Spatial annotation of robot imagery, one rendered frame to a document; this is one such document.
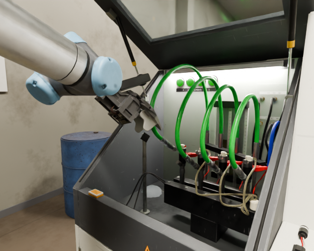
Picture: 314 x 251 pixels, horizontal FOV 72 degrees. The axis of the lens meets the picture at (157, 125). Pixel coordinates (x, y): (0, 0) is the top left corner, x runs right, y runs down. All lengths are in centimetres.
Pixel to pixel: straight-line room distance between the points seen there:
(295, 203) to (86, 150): 195
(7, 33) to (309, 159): 69
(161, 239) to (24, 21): 57
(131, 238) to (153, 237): 10
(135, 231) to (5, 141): 229
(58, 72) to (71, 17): 298
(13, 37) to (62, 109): 277
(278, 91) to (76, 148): 190
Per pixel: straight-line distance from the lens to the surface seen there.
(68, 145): 240
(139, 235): 72
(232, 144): 58
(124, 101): 61
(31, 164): 301
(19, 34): 36
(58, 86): 51
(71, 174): 247
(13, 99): 284
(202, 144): 61
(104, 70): 42
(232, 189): 82
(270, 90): 98
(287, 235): 67
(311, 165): 70
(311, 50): 77
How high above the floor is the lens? 132
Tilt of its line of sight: 8 degrees down
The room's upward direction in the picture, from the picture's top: straight up
